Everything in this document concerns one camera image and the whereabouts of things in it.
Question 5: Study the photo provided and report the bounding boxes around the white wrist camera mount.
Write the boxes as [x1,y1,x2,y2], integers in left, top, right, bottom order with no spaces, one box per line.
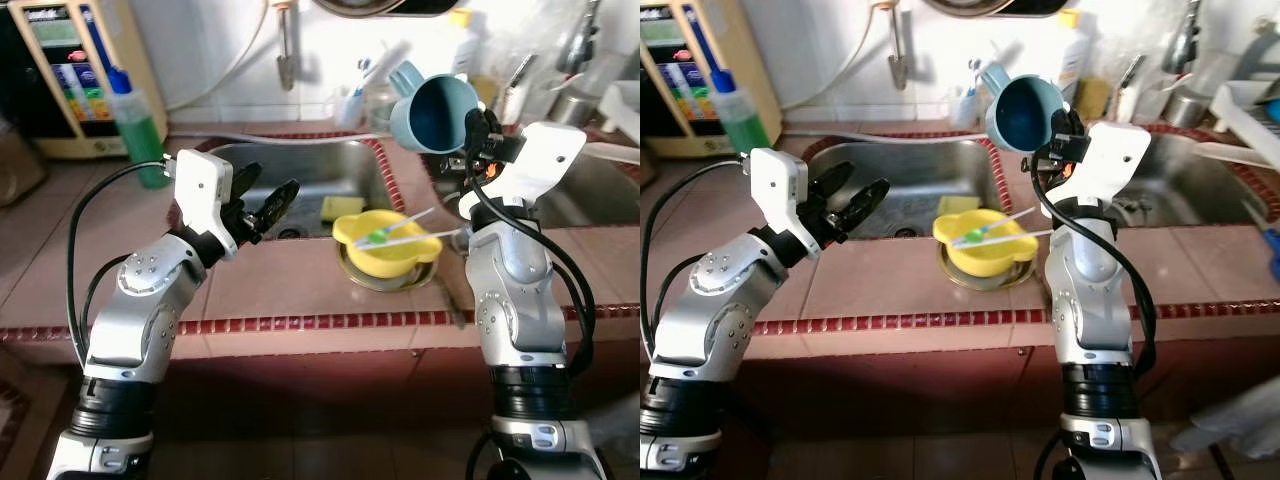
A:
[165,148,236,259]
[1055,122,1153,221]
[748,147,811,259]
[460,122,587,223]

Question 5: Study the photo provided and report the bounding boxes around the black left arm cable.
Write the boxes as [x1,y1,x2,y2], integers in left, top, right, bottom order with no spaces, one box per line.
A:
[64,158,181,373]
[642,158,763,366]

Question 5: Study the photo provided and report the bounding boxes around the chrome sink faucet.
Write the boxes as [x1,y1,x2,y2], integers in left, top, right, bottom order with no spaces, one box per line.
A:
[560,0,601,76]
[1170,0,1206,76]

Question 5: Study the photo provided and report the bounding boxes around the steel cup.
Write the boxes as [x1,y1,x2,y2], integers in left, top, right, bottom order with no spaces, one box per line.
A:
[548,90,601,129]
[1160,88,1211,129]

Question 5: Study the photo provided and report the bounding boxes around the white utensil cup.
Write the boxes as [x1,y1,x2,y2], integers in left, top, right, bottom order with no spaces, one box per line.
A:
[1112,55,1151,123]
[500,55,546,126]

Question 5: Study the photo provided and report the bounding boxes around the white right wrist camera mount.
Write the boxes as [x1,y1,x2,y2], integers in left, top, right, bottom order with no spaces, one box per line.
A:
[1055,122,1153,221]
[460,122,587,223]

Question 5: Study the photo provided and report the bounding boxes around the round steel plate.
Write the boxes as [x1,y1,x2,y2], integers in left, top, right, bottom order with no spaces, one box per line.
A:
[938,250,1036,291]
[338,250,436,293]

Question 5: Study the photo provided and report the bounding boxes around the hanging steel pan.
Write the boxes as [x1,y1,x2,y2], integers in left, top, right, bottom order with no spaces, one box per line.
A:
[922,0,1069,19]
[310,0,466,19]

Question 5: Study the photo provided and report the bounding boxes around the beige water ionizer machine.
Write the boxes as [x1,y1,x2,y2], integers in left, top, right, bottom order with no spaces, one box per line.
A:
[0,0,169,161]
[640,0,783,159]

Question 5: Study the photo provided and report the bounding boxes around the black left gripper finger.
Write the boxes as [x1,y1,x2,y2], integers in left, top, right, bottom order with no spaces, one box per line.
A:
[842,178,891,239]
[815,161,854,209]
[232,162,263,206]
[256,180,301,239]

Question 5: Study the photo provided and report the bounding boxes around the clear jar brown contents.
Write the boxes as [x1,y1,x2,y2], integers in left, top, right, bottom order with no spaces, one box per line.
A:
[0,125,46,206]

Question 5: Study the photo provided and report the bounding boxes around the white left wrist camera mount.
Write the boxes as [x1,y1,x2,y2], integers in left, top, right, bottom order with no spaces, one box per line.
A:
[165,148,236,259]
[748,147,811,259]

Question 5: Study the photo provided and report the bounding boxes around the metal wall tap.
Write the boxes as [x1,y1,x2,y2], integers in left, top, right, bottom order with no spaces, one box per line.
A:
[885,0,913,91]
[275,0,301,93]

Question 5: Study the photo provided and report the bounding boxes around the white ladle handle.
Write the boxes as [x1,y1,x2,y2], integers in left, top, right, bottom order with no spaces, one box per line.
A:
[583,142,641,166]
[1188,140,1256,167]

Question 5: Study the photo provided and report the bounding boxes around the teal plastic mug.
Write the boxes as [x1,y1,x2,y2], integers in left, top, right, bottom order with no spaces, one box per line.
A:
[388,60,481,154]
[978,62,1071,154]

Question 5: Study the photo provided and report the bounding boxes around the clear toothbrush cup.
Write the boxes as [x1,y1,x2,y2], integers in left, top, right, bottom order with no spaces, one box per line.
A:
[335,85,366,129]
[950,85,979,129]

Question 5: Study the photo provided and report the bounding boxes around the green liquid bottle blue cap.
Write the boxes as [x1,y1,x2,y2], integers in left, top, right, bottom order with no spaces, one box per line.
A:
[712,68,773,156]
[105,65,171,191]

